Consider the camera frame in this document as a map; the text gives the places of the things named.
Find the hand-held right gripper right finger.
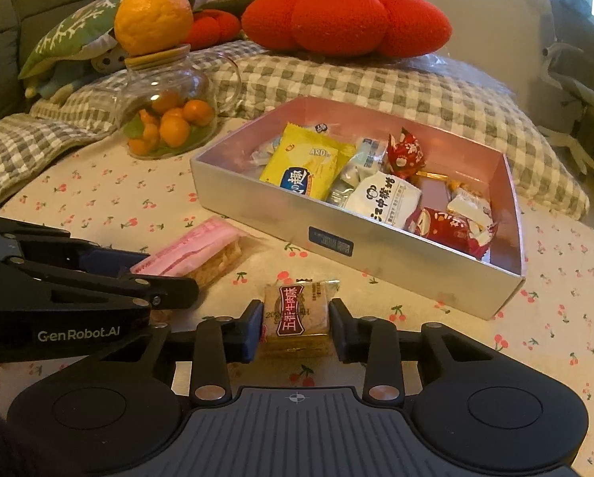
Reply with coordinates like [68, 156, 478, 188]
[329, 298, 541, 407]

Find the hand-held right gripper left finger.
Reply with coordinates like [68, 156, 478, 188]
[53, 299, 266, 407]

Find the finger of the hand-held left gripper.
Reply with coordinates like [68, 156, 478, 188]
[6, 257, 200, 312]
[9, 236, 151, 275]

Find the clear brown-label cake packet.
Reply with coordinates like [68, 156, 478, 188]
[262, 278, 342, 359]

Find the pink wafer packet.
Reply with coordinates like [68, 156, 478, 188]
[130, 217, 243, 289]

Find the silver cardboard box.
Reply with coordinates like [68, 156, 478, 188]
[190, 97, 527, 321]

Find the white dark-print snack packet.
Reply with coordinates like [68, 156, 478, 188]
[344, 171, 423, 232]

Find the red snack packet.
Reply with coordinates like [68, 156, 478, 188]
[406, 206, 499, 262]
[384, 126, 427, 180]

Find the yellow snack packet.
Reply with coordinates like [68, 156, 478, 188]
[260, 123, 356, 202]

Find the gold brown bar packet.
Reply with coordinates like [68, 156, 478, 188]
[416, 171, 454, 212]

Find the plain white snack packet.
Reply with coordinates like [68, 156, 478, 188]
[250, 136, 284, 169]

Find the orange white biscuit packet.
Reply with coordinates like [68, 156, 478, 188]
[339, 136, 390, 187]
[446, 184, 494, 229]

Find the cherry print bedsheet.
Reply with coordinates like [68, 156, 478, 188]
[0, 119, 594, 477]

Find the pile of small oranges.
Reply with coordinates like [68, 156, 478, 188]
[127, 90, 215, 157]

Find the teal plush toy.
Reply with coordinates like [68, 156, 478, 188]
[26, 60, 101, 103]

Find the glass jar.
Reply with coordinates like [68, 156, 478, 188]
[91, 52, 243, 161]

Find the spotted plush toy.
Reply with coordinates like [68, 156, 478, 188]
[89, 47, 129, 73]

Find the cork jar lid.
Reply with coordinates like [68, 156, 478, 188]
[124, 44, 191, 70]

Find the green leaf-pattern pillow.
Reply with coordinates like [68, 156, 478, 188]
[19, 0, 131, 80]

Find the large orange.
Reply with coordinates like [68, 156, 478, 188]
[114, 0, 194, 56]

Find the grey checkered quilt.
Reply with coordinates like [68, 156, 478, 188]
[0, 40, 591, 219]

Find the small red tomato cushion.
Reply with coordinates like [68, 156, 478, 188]
[180, 10, 243, 51]

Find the grey sofa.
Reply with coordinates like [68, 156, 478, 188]
[0, 0, 144, 132]

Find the clear plastic bag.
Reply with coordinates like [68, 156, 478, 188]
[401, 52, 519, 97]

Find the large red tomato cushion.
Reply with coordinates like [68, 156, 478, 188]
[241, 0, 453, 59]

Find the grey office chair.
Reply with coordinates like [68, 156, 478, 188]
[536, 0, 594, 180]

